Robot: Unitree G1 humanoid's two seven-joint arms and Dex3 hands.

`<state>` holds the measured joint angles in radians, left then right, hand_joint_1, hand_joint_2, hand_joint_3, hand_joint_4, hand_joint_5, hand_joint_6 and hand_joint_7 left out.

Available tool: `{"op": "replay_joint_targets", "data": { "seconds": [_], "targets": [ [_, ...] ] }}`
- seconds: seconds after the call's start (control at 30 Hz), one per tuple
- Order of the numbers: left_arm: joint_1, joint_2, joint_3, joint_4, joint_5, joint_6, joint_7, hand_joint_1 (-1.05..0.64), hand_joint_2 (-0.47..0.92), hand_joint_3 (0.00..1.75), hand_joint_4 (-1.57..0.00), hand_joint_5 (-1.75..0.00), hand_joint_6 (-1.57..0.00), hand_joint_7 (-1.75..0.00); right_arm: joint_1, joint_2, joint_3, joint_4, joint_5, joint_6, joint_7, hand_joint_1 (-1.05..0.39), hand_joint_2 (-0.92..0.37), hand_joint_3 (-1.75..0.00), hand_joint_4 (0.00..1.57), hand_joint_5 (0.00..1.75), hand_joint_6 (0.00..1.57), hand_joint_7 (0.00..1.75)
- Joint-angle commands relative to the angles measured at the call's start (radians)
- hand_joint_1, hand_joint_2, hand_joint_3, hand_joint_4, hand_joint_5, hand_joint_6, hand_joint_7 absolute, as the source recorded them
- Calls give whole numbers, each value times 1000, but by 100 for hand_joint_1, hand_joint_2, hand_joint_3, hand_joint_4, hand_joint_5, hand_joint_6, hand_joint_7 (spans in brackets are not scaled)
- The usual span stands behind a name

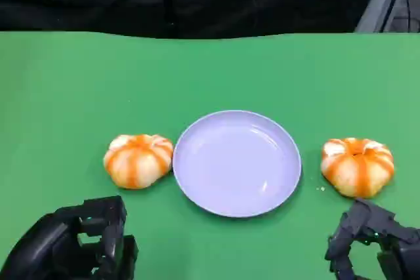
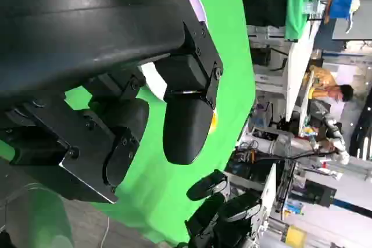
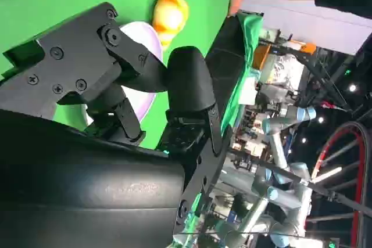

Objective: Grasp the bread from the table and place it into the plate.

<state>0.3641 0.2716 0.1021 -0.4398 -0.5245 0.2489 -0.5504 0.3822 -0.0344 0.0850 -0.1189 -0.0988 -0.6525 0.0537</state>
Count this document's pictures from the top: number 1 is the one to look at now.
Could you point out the small bread crumb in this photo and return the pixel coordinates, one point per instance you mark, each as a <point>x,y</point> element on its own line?
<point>321,189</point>

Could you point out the green table cloth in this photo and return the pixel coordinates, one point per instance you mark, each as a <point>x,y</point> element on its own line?
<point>210,76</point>

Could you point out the orange white toy bread roll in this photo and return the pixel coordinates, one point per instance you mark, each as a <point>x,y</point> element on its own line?
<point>357,167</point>
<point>138,161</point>

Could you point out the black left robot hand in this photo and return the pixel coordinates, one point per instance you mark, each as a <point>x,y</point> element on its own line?
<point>49,240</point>

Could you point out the lilac plate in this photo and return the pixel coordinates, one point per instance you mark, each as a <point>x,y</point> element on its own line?
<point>236,165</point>

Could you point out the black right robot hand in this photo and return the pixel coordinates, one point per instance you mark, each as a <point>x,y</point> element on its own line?
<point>387,227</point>

